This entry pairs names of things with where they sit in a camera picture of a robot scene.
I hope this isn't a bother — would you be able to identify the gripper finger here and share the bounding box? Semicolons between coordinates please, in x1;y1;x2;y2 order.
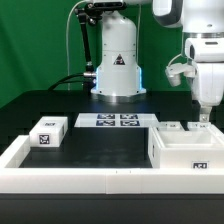
199;107;210;122

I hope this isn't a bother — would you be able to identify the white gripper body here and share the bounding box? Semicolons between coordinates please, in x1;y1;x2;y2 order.
185;38;224;106

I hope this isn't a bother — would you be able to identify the white cabinet door panel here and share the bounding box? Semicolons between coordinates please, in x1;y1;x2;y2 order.
187;122;211;131
158;121;183;131

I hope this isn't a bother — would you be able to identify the white cabinet body box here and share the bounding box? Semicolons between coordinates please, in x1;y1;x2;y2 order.
148;125;224;169

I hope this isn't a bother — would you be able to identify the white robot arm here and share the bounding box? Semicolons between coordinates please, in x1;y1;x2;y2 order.
86;0;224;122

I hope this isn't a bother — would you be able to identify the white cabinet top block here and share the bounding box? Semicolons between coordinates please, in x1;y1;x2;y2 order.
29;116;68;147

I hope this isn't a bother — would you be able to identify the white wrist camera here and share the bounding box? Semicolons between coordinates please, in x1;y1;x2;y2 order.
165;63;195;87

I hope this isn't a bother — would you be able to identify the white marker base plate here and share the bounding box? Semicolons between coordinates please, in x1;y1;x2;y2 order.
74;113;159;128

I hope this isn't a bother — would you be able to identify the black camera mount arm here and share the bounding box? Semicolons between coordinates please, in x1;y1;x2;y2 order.
75;3;102;91

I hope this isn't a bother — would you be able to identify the black cable bundle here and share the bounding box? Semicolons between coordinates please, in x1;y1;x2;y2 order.
47;73;95;92

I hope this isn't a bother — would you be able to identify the grey thin cable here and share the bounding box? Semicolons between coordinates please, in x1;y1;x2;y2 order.
65;0;88;92

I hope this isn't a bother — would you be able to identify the white U-shaped fence frame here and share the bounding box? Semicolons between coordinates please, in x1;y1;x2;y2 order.
0;135;224;194

